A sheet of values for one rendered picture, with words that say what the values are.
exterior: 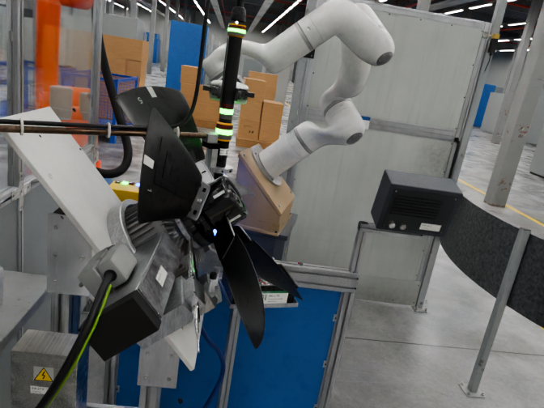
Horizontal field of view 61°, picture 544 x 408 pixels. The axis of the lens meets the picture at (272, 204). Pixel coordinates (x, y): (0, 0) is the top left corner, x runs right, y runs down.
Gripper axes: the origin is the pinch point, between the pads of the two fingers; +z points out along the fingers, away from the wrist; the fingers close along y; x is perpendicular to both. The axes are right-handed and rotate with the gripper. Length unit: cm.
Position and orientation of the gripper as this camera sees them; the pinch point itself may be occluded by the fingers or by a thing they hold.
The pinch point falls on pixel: (227, 92)
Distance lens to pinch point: 121.1
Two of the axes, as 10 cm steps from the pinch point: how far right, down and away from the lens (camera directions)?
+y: -9.9, -1.3, -1.0
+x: 1.5, -9.5, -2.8
